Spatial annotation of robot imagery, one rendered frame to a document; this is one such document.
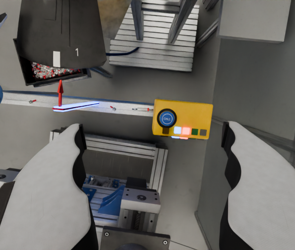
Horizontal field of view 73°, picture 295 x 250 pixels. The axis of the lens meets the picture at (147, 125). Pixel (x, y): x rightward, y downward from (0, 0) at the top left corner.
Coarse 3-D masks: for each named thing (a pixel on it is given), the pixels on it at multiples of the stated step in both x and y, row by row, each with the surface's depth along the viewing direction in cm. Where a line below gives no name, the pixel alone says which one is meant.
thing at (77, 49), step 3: (72, 45) 42; (75, 45) 42; (78, 45) 42; (72, 48) 42; (75, 48) 42; (78, 48) 42; (75, 51) 42; (78, 51) 42; (75, 54) 42; (78, 54) 42; (81, 54) 42; (75, 57) 43; (78, 57) 42; (81, 57) 42
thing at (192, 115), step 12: (156, 108) 55; (168, 108) 55; (180, 108) 55; (192, 108) 55; (204, 108) 55; (156, 120) 56; (180, 120) 56; (192, 120) 56; (204, 120) 56; (156, 132) 56; (180, 132) 56
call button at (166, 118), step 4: (164, 112) 55; (168, 112) 54; (160, 116) 55; (164, 116) 55; (168, 116) 55; (172, 116) 55; (160, 120) 55; (164, 120) 55; (168, 120) 55; (172, 120) 55; (164, 124) 55; (168, 124) 55
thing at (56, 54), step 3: (54, 51) 43; (54, 54) 43; (57, 54) 43; (54, 57) 44; (57, 57) 43; (54, 60) 44; (57, 60) 44; (54, 63) 44; (57, 63) 44; (57, 66) 44
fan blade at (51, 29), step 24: (24, 0) 42; (48, 0) 40; (72, 0) 41; (96, 0) 41; (24, 24) 43; (48, 24) 42; (72, 24) 41; (96, 24) 41; (24, 48) 45; (48, 48) 43; (96, 48) 42
